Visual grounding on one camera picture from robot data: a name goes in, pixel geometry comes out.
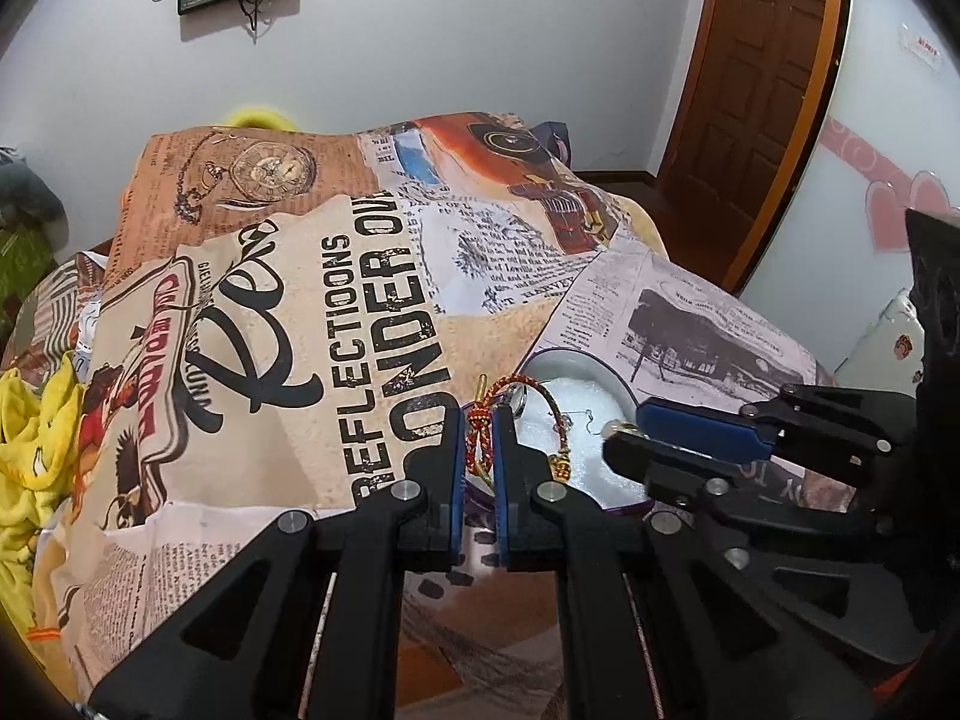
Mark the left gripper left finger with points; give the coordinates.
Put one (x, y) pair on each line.
(304, 621)

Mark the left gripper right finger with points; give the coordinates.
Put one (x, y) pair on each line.
(654, 623)

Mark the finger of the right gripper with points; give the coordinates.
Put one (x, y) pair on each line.
(803, 422)
(677, 476)

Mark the purple heart-shaped jewelry tin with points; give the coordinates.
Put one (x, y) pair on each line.
(587, 394)

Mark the white sliding wardrobe door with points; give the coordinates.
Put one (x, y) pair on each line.
(889, 143)

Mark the yellow clothing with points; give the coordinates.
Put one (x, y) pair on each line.
(38, 456)

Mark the newspaper print bed blanket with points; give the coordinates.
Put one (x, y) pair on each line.
(284, 317)

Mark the dark blue backpack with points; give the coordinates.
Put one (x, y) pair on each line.
(554, 137)

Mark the brown wooden door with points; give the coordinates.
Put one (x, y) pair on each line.
(754, 98)

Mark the green patterned bag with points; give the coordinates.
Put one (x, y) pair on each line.
(25, 259)

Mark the yellow plastic chair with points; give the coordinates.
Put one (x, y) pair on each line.
(259, 117)

